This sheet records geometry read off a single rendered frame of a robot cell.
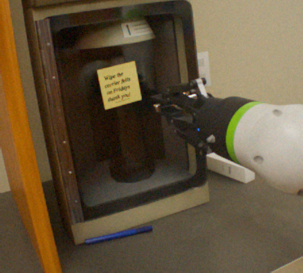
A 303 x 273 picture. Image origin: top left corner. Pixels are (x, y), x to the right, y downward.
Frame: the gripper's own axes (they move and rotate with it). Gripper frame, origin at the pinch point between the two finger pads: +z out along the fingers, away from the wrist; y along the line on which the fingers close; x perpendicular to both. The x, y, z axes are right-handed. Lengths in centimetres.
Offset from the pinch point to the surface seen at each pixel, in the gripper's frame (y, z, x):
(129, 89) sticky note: 3.9, 4.1, 5.1
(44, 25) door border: 18.8, 4.3, 18.7
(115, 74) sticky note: 7.1, 4.1, 7.3
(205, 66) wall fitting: -5, 48, -39
